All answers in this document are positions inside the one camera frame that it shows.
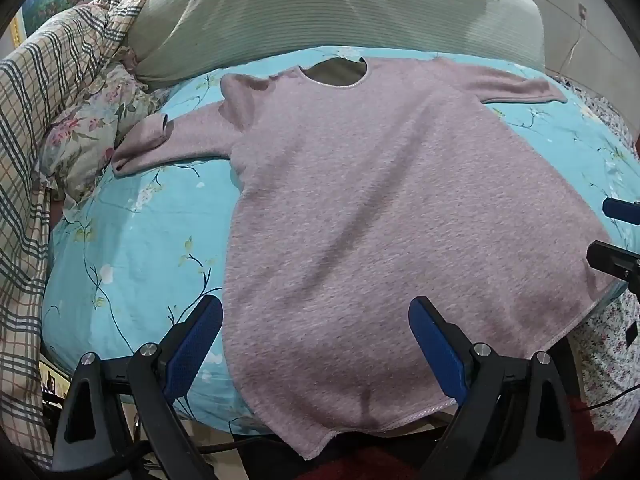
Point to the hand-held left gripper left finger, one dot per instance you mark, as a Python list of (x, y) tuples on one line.
[(194, 347)]

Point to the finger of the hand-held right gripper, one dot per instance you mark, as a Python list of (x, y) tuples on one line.
[(620, 208), (612, 257)]

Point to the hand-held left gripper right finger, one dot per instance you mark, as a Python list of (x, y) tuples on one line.
[(436, 350)]

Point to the pink knit sweater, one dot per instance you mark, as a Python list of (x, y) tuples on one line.
[(375, 210)]

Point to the white small-flower sheet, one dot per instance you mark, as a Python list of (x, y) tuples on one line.
[(605, 355)]

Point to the blue floral bedsheet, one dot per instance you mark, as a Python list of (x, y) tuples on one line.
[(140, 260)]

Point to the red cloth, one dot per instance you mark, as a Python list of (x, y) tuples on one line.
[(370, 470)]

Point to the pink floral cloth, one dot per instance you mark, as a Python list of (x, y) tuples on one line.
[(85, 135)]

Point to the beige plaid quilt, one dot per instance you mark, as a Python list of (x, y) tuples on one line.
[(30, 160)]

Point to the grey-green striped bolster pillow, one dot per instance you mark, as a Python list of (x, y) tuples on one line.
[(300, 10)]

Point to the wall socket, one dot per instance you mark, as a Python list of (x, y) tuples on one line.
[(583, 10)]

